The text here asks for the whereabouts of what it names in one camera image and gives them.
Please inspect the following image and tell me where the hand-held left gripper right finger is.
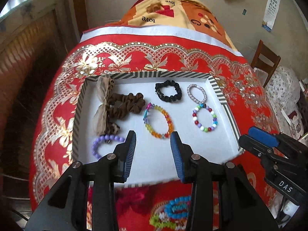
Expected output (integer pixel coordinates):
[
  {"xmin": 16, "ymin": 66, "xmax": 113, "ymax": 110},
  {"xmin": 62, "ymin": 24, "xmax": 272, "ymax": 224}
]
[{"xmin": 170, "ymin": 131, "xmax": 276, "ymax": 231}]

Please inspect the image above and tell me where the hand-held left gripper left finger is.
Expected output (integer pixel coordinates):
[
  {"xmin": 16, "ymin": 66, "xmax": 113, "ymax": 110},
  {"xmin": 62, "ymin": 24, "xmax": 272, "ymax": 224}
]
[{"xmin": 24, "ymin": 130, "xmax": 137, "ymax": 231}]

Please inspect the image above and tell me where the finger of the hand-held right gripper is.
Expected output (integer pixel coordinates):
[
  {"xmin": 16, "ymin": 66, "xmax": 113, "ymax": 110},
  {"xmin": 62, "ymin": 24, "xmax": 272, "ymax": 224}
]
[
  {"xmin": 238, "ymin": 134, "xmax": 269, "ymax": 159},
  {"xmin": 248, "ymin": 126, "xmax": 281, "ymax": 148}
]

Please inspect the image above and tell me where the striped cardboard tray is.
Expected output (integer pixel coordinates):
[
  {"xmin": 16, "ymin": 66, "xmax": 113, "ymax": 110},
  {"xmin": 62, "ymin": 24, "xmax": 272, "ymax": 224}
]
[{"xmin": 72, "ymin": 71, "xmax": 246, "ymax": 188}]

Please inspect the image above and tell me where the purple bead bracelet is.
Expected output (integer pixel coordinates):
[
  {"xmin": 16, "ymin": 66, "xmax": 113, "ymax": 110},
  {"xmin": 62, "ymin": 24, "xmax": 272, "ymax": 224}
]
[{"xmin": 91, "ymin": 134, "xmax": 126, "ymax": 160}]

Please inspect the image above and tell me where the translucent rainbow bead bracelet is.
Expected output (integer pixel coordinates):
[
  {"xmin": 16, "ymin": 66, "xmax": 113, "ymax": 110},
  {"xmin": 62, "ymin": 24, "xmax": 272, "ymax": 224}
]
[{"xmin": 143, "ymin": 103, "xmax": 174, "ymax": 140}]

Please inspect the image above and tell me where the multicolour opaque bead bracelet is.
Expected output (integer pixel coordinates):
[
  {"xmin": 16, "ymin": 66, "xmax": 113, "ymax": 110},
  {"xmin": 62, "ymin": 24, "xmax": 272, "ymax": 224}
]
[{"xmin": 192, "ymin": 103, "xmax": 218, "ymax": 133}]

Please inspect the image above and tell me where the brown scrunchie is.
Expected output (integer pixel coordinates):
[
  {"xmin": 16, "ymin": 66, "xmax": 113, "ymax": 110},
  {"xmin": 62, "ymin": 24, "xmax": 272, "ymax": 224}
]
[{"xmin": 106, "ymin": 92, "xmax": 146, "ymax": 119}]

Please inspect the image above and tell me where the leopard mesh bow hair tie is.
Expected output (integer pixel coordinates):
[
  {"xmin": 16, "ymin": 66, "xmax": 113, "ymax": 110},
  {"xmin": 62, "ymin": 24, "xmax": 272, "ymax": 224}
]
[{"xmin": 93, "ymin": 76, "xmax": 121, "ymax": 136}]

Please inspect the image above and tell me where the black scrunchie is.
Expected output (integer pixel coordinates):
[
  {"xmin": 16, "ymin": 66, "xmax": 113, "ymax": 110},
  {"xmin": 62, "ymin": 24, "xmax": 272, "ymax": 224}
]
[{"xmin": 155, "ymin": 80, "xmax": 182, "ymax": 103}]

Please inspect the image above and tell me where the silver braided hair tie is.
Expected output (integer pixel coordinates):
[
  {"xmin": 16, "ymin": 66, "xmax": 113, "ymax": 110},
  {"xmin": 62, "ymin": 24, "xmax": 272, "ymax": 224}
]
[{"xmin": 187, "ymin": 84, "xmax": 208, "ymax": 104}]

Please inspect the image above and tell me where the pink scrunchie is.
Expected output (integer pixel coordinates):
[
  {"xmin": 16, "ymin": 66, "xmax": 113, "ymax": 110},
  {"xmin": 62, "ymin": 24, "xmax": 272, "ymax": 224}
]
[{"xmin": 115, "ymin": 186, "xmax": 154, "ymax": 206}]

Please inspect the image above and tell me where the floral cushion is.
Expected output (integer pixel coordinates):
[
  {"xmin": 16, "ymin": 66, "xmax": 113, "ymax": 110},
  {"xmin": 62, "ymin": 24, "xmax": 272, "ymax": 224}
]
[{"xmin": 265, "ymin": 66, "xmax": 301, "ymax": 135}]

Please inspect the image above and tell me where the clear plastic bag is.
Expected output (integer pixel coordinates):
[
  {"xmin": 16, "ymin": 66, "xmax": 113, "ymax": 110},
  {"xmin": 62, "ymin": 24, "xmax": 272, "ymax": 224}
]
[{"xmin": 253, "ymin": 67, "xmax": 268, "ymax": 87}]

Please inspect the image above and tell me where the wooden chair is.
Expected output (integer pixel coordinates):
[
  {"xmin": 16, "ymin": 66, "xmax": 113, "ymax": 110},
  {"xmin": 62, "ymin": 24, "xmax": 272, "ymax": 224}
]
[{"xmin": 250, "ymin": 40, "xmax": 281, "ymax": 88}]

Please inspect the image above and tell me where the red floral tablecloth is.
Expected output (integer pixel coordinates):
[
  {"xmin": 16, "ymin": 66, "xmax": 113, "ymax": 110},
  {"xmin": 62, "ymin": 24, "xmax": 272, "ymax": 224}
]
[{"xmin": 29, "ymin": 25, "xmax": 284, "ymax": 231}]

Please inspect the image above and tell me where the printed blanket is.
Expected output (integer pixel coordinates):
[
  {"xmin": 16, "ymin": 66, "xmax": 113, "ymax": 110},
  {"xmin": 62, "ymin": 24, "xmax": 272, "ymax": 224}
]
[{"xmin": 119, "ymin": 0, "xmax": 241, "ymax": 52}]

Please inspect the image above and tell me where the wooden door with window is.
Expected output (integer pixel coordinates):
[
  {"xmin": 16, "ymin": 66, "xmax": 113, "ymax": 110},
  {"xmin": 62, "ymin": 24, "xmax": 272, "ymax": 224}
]
[{"xmin": 0, "ymin": 0, "xmax": 82, "ymax": 150}]

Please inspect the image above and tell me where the blue bead bracelet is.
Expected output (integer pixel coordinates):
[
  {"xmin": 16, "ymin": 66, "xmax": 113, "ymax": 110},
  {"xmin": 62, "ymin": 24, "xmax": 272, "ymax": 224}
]
[{"xmin": 165, "ymin": 196, "xmax": 193, "ymax": 219}]

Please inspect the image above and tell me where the green bead bracelet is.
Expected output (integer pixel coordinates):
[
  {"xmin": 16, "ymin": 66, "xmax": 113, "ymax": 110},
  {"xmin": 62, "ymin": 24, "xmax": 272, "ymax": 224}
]
[{"xmin": 149, "ymin": 213, "xmax": 190, "ymax": 229}]

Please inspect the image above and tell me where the black cable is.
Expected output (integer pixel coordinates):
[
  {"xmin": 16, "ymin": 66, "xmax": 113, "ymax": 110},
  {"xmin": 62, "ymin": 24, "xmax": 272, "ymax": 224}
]
[{"xmin": 7, "ymin": 208, "xmax": 30, "ymax": 222}]

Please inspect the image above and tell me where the white wall chart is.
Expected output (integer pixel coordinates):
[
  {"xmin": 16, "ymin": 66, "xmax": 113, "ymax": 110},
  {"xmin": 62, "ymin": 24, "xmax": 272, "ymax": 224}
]
[{"xmin": 261, "ymin": 0, "xmax": 282, "ymax": 32}]

